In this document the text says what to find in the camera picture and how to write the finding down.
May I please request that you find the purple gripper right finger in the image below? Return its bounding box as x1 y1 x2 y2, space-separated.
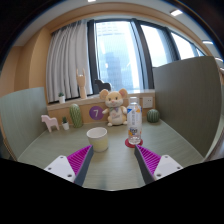
134 145 182 184

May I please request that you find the white wall socket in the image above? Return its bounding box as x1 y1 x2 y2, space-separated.
143 97 153 108

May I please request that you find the hamster plush toy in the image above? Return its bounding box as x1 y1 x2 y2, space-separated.
100 88 128 127

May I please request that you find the pink wooden horse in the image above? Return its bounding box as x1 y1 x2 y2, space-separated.
41 115 59 132

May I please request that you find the red round coaster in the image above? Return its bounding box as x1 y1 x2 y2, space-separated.
125 138 143 148

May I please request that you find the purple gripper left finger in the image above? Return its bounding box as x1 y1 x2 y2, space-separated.
45 145 93 186

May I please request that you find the small potted plant on table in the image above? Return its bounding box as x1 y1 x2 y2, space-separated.
62 116 69 130

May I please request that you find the tall green cactus figure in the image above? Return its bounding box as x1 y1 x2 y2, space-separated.
69 104 83 128

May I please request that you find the white grey curtain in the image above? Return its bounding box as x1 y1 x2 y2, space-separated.
46 20 93 103

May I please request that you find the purple number seven disc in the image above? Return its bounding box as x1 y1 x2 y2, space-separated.
89 106 103 120

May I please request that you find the right green partition panel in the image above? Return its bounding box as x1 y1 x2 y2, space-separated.
153 56 222 157

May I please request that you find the black horse figure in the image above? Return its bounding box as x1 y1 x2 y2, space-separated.
95 79 111 92

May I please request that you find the left green partition panel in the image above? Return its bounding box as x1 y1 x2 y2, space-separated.
0 87 47 159

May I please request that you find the clear plastic water bottle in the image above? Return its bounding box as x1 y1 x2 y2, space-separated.
127 97 142 145

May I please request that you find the wooden hand sculpture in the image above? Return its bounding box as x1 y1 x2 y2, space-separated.
76 70 87 99

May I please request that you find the small potted plant on sill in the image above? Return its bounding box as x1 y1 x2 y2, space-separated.
58 92 65 104

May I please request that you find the pale yellow paper cup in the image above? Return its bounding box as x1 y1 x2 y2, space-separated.
86 127 108 152

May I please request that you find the green partition panel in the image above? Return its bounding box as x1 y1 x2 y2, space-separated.
0 87 47 159
153 56 222 157

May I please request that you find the round green cactus figure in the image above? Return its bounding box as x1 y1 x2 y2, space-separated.
147 109 160 123

